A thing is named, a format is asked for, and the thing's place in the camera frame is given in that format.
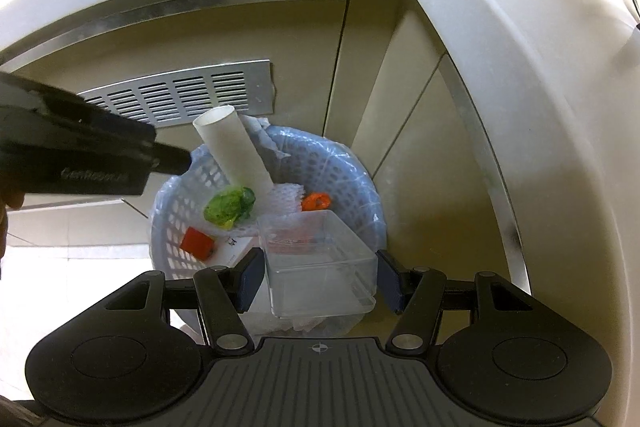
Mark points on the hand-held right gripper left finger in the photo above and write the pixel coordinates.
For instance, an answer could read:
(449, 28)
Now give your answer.
(250, 279)

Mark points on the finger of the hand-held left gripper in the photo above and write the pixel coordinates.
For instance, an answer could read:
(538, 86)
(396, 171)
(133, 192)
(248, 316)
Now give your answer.
(170, 159)

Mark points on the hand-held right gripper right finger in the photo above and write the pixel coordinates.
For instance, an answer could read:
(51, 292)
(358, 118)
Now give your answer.
(390, 282)

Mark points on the clear plastic bin liner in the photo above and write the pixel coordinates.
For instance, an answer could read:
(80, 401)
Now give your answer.
(372, 227)

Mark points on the small red box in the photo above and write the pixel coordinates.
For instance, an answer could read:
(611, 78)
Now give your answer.
(196, 244)

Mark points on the white cardboard tube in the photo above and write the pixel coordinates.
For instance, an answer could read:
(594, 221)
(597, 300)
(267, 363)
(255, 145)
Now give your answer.
(235, 147)

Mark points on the clear plastic box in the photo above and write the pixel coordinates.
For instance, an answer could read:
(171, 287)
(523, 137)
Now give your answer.
(320, 277)

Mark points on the green plastic bag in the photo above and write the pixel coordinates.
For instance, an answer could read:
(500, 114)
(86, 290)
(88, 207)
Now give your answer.
(227, 207)

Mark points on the white foam net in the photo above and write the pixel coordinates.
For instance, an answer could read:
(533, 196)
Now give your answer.
(280, 199)

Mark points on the white paper sheet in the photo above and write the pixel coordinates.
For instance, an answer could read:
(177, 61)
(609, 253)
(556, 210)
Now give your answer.
(265, 137)

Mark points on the blue plastic trash basket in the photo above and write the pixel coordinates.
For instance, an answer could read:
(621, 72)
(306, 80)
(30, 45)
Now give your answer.
(350, 177)

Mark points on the person's left hand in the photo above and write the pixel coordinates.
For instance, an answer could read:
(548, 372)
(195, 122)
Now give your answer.
(10, 200)

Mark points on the cabinet vent grille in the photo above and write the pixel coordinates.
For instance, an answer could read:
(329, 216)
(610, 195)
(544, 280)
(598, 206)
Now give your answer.
(190, 94)

